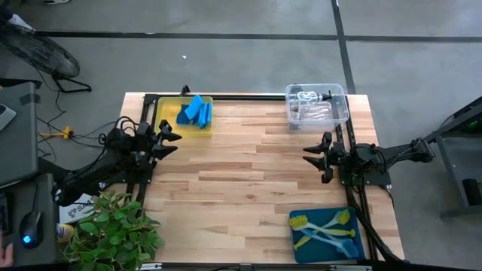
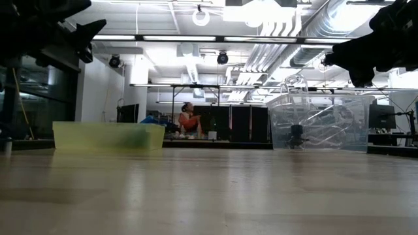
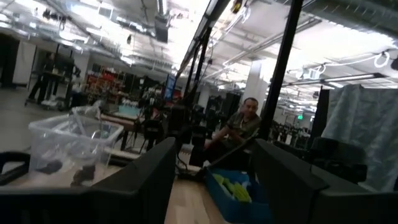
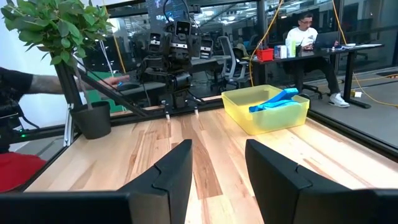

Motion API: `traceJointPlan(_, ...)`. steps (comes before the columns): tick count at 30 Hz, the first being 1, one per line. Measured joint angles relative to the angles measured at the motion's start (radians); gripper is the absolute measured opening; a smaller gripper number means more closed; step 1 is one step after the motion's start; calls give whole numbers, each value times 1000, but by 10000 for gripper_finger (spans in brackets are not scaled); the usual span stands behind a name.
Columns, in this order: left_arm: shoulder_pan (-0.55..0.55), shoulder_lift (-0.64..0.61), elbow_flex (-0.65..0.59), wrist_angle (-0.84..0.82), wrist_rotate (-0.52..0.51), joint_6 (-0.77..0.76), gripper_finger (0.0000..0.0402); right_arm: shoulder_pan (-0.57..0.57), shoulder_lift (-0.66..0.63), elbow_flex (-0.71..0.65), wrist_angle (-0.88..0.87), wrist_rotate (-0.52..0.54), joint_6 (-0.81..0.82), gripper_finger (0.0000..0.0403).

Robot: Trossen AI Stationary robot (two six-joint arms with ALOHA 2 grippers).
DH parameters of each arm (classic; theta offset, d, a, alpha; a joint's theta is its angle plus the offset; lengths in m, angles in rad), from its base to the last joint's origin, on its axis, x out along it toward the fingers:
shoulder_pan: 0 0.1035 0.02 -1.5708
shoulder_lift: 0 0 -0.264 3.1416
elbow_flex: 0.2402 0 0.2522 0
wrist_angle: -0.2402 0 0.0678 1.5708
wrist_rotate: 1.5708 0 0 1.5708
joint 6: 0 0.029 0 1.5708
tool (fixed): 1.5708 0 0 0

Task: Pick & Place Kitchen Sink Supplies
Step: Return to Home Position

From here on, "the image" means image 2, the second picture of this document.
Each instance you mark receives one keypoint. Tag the clear plastic storage bin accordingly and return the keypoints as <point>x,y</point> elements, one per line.
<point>365,130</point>

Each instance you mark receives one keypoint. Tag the black background table frame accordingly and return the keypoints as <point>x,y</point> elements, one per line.
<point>196,86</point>

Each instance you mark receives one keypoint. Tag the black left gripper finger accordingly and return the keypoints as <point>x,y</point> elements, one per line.
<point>58,6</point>
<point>89,31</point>

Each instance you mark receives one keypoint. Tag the yellow plastic tray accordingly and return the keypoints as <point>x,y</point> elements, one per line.
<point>98,137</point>

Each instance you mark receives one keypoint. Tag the black aluminium table frame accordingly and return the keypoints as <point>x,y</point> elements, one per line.
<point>228,144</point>

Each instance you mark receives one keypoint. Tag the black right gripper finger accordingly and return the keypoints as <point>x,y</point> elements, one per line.
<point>354,55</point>
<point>388,14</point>

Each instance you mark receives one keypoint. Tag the dark glass partition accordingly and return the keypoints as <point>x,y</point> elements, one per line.
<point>49,98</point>

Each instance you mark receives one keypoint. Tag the black monitor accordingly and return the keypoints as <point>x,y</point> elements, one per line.
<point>382,117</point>
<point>128,113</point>

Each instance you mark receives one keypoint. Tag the person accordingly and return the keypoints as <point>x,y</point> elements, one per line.
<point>188,122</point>

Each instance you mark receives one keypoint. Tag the black ceiling-mounted camera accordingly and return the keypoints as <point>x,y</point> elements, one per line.
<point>115,61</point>
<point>327,60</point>
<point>222,58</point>

